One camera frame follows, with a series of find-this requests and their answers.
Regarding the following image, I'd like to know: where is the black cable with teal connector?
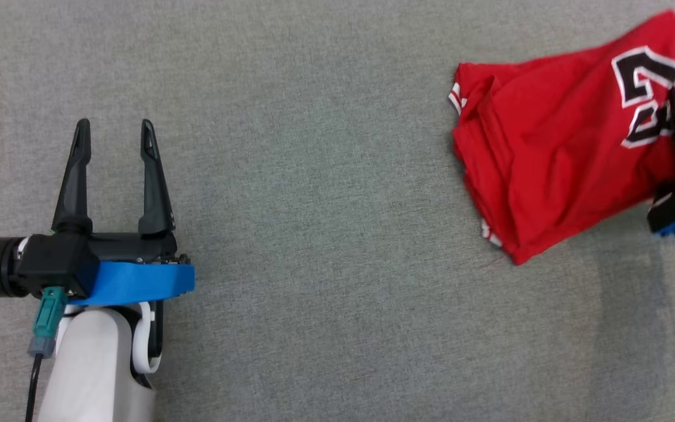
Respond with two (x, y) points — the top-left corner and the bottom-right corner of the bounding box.
(25, 286), (70, 422)

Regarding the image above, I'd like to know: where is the red jersey with white sleeves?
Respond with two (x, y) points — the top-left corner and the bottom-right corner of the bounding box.
(448, 9), (675, 266)

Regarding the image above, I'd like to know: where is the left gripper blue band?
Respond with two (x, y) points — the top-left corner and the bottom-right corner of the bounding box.
(52, 118), (196, 307)

